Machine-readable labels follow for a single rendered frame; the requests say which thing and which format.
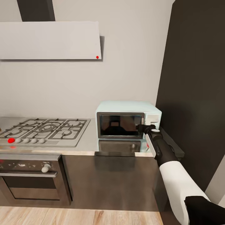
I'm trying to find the microwave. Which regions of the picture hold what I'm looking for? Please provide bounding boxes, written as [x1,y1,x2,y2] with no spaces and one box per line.
[95,101,162,140]

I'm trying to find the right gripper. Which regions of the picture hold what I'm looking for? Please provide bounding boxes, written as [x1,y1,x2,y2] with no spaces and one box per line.
[136,124,156,133]

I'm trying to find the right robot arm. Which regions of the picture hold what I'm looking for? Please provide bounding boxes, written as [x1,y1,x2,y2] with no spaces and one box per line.
[136,118,225,225]

